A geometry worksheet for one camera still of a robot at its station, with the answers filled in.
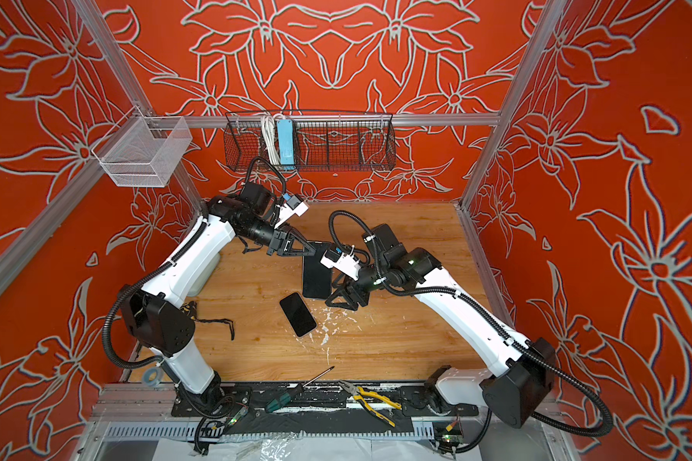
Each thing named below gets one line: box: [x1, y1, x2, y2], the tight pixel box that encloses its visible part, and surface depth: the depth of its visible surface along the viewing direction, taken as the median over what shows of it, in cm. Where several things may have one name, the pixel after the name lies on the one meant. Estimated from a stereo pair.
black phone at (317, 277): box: [302, 241, 333, 299], surface depth 68 cm
